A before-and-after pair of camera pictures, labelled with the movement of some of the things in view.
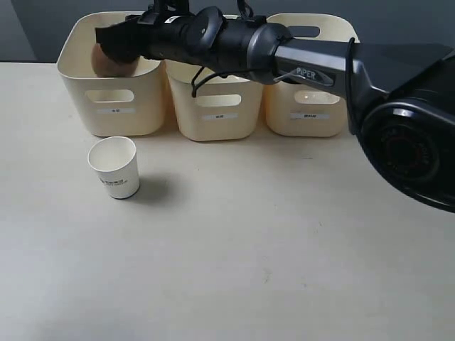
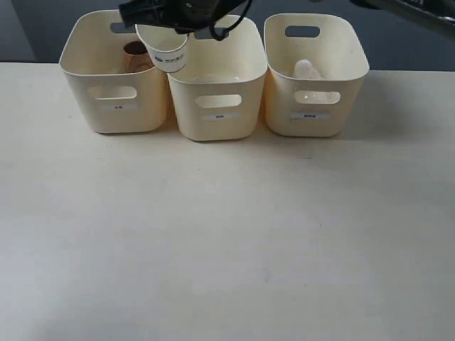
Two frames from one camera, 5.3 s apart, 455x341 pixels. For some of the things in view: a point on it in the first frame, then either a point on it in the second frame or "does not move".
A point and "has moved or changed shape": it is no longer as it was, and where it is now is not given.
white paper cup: (116, 158) has moved or changed shape
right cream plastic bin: (296, 109) does not move
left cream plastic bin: (134, 105) does not move
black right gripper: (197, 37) -> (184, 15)
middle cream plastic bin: (224, 109) does not move
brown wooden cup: (105, 67) has moved or changed shape
